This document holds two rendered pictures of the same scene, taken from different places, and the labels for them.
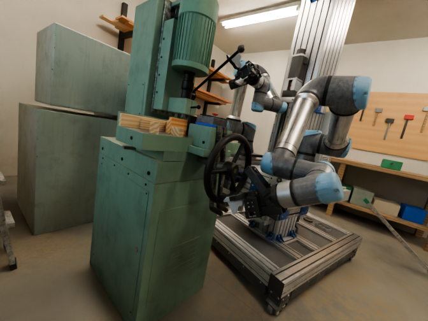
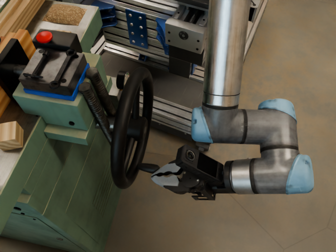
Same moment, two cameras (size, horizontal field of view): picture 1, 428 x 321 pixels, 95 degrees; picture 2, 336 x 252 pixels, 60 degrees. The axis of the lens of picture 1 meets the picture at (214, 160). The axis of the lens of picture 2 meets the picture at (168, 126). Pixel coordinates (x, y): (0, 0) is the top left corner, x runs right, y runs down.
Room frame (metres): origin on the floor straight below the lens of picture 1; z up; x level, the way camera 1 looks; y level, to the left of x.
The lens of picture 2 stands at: (0.41, 0.03, 1.40)
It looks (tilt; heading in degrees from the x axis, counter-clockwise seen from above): 58 degrees down; 332
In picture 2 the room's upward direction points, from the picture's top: straight up
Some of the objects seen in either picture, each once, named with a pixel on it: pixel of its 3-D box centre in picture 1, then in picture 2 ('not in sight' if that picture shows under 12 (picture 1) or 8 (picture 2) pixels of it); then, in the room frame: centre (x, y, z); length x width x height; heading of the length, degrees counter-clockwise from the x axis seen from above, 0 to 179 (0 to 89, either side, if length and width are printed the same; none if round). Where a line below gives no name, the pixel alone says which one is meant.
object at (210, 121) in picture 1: (213, 121); (56, 62); (0.87, 0.03, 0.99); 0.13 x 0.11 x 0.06; 140
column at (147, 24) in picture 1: (155, 80); not in sight; (1.17, 0.42, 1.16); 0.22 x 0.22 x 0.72; 50
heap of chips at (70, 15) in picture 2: not in sight; (64, 11); (1.13, -0.04, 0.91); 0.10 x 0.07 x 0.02; 50
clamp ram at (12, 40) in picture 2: (199, 127); (27, 71); (0.92, 0.09, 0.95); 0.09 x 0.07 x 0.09; 140
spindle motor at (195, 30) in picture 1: (195, 37); not in sight; (0.99, 0.19, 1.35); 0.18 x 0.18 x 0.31
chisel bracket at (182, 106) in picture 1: (181, 107); not in sight; (1.00, 0.20, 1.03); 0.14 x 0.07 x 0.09; 50
